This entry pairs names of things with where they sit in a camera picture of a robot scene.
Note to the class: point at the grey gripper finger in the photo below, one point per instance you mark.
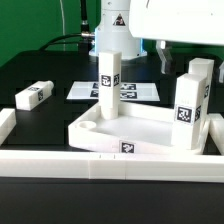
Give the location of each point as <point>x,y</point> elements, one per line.
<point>221,73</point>
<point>163,50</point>

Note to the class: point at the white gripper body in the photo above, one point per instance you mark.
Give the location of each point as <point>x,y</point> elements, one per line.
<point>188,21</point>

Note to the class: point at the white desk top tray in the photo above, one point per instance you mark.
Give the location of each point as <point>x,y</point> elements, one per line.
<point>139,129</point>

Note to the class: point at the printed marker sheet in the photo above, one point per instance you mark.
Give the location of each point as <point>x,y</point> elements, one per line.
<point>146,92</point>

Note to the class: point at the black connector post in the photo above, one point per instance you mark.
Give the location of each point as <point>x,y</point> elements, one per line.
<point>83,44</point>

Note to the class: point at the white U-shaped fence frame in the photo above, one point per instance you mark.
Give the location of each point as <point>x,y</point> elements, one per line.
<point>88,165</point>

